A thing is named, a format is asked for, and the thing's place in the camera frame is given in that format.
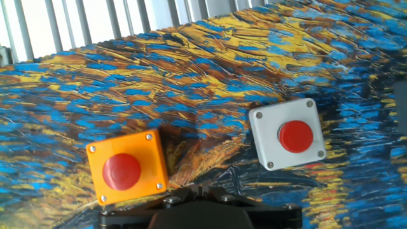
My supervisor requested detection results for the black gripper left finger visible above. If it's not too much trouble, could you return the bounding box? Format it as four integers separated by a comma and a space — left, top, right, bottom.
97, 185, 205, 229

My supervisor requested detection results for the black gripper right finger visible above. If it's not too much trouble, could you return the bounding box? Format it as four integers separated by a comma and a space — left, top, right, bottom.
203, 185, 303, 229

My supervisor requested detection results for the blue yellow painting print cloth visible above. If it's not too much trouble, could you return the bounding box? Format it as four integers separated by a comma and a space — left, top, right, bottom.
0, 0, 407, 229

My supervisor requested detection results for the white box large red button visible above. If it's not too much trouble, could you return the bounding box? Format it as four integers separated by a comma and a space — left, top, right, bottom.
248, 97, 328, 172

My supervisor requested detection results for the orange box red mushroom button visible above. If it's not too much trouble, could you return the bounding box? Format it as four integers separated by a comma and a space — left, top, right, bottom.
85, 128, 170, 206

